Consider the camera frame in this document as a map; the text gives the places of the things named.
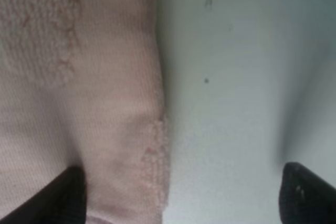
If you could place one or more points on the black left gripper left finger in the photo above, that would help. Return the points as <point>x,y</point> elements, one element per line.
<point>63,200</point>

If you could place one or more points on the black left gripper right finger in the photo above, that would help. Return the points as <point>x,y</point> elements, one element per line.
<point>305,197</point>

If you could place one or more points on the pink towel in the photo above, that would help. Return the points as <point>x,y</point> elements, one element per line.
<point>81,85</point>

